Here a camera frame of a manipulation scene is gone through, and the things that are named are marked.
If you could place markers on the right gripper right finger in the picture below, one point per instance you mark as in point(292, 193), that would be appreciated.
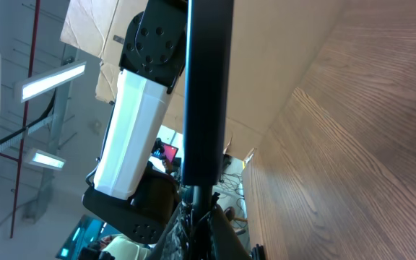
point(224, 243)

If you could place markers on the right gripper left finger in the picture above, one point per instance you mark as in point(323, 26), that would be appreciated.
point(175, 242)

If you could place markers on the blue screen smartphone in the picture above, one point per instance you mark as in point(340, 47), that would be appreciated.
point(206, 94)

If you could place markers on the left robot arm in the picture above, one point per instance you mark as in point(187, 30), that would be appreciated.
point(124, 189)

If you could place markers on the red laptop screen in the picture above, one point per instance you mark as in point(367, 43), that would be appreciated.
point(169, 151)

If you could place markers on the ceiling light fixture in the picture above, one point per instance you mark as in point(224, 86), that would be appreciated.
point(34, 86)
point(43, 159)

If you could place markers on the red ceiling pipe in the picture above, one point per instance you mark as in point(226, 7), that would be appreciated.
point(18, 160)

